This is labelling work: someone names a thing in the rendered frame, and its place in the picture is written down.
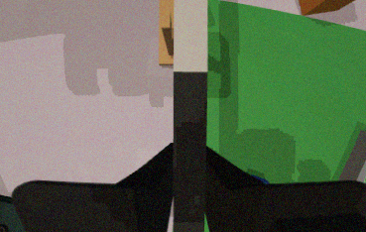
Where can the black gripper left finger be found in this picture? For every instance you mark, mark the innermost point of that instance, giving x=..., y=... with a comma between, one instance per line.
x=140, y=202

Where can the red putter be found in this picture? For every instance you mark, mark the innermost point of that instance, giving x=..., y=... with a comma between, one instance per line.
x=190, y=114

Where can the green flat mat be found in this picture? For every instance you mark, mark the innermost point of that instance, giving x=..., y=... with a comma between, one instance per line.
x=286, y=94

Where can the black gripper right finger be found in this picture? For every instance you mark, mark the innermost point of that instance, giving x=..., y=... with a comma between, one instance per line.
x=239, y=202

